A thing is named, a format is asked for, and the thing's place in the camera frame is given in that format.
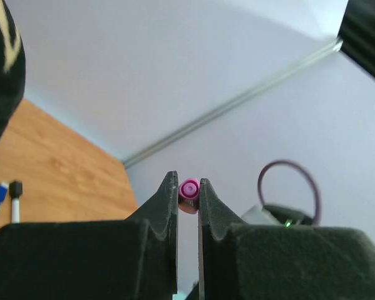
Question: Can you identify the purple pen cap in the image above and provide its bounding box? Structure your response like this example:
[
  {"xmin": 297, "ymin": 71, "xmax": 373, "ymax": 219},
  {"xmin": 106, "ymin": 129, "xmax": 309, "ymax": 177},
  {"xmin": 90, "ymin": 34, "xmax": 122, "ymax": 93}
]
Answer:
[{"xmin": 178, "ymin": 177, "xmax": 200, "ymax": 214}]

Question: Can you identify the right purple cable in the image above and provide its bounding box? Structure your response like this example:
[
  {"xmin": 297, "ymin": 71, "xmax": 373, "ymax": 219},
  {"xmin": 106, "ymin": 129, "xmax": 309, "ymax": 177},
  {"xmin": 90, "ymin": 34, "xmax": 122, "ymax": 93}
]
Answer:
[{"xmin": 257, "ymin": 159, "xmax": 322, "ymax": 226}]

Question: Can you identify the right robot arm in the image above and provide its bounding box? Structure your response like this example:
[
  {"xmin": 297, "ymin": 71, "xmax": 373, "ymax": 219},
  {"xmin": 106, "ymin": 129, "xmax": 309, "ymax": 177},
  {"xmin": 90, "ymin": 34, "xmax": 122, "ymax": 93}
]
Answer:
[{"xmin": 263, "ymin": 204, "xmax": 313, "ymax": 227}]

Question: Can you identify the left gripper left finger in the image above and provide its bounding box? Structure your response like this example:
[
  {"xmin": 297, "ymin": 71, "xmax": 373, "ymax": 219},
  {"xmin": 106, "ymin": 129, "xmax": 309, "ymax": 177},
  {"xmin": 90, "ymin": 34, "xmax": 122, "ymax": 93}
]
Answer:
[{"xmin": 0, "ymin": 171, "xmax": 179, "ymax": 299}]

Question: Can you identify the black floral plush blanket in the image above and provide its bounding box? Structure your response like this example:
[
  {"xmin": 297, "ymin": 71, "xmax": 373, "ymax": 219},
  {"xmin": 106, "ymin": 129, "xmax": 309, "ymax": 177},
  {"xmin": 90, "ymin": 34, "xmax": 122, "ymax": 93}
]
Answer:
[{"xmin": 0, "ymin": 0, "xmax": 26, "ymax": 139}]

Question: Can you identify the black cap whiteboard marker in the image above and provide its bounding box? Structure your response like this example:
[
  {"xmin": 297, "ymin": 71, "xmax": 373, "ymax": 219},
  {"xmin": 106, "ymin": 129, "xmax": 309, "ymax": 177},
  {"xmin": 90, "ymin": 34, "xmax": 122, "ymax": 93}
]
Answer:
[{"xmin": 9, "ymin": 181, "xmax": 23, "ymax": 223}]

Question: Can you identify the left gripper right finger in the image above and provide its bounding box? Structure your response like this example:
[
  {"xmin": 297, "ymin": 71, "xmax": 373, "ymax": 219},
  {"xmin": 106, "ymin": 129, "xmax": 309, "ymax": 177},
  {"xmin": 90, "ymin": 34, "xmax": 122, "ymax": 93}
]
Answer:
[{"xmin": 199, "ymin": 179, "xmax": 375, "ymax": 299}]

